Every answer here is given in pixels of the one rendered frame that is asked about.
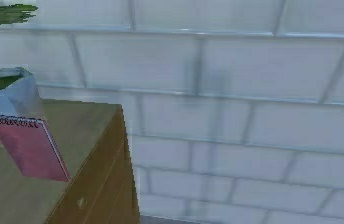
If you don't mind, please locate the red spiral notepad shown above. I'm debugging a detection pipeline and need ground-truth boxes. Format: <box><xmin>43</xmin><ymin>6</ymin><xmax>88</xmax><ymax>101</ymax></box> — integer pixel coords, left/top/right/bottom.
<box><xmin>0</xmin><ymin>114</ymin><xmax>72</xmax><ymax>183</ymax></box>

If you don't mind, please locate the wooden chest of drawers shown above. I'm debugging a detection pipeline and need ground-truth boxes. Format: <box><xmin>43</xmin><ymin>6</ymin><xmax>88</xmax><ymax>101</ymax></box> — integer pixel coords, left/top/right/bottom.
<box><xmin>0</xmin><ymin>99</ymin><xmax>141</xmax><ymax>224</ymax></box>

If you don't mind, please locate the house plant in grey pot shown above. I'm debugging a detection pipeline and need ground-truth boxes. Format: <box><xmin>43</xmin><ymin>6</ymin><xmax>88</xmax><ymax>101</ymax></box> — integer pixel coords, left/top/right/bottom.
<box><xmin>0</xmin><ymin>3</ymin><xmax>44</xmax><ymax>121</ymax></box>

